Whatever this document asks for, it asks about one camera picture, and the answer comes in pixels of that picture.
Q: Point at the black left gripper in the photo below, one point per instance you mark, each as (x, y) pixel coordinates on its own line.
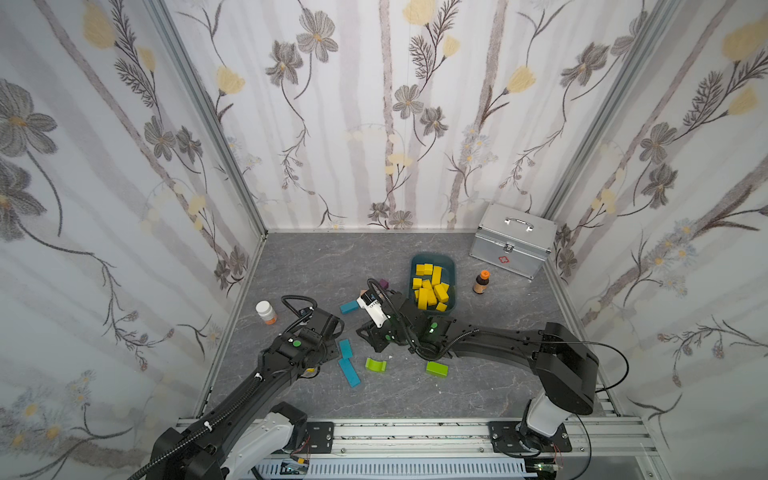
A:
(327, 327)

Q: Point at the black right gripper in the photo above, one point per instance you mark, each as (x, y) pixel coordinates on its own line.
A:
(378, 330)

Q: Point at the long yellow block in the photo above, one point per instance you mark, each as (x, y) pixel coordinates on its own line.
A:
(426, 299)
(441, 292)
(436, 275)

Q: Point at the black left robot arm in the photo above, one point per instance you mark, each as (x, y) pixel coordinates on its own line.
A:
(202, 450)

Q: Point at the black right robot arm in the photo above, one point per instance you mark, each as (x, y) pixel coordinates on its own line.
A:
(566, 367)

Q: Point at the upright teal block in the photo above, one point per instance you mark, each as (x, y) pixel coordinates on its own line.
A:
(346, 349)

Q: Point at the long teal block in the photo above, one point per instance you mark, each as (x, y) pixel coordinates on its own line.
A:
(349, 372)

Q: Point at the small teal block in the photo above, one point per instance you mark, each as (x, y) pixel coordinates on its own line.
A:
(349, 307)

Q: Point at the green arch block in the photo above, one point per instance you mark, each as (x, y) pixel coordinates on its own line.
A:
(375, 365)

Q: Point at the teal plastic bin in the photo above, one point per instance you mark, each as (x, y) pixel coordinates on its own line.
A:
(448, 277)

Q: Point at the white cap orange bottle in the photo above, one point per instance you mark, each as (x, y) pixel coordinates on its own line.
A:
(266, 312)

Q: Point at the green flat block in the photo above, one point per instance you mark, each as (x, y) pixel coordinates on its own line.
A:
(437, 369)

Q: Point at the orange cap brown bottle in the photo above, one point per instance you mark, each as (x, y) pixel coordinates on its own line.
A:
(481, 282)

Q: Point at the silver metal case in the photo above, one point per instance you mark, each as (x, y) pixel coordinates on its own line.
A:
(513, 240)

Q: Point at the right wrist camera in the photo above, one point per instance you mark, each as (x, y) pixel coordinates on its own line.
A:
(369, 302)

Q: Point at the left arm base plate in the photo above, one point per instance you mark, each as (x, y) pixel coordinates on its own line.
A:
(312, 438)

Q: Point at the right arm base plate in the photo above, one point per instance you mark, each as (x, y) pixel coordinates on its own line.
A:
(506, 438)

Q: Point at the aluminium rail frame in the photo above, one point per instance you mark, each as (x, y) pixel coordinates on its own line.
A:
(603, 448)

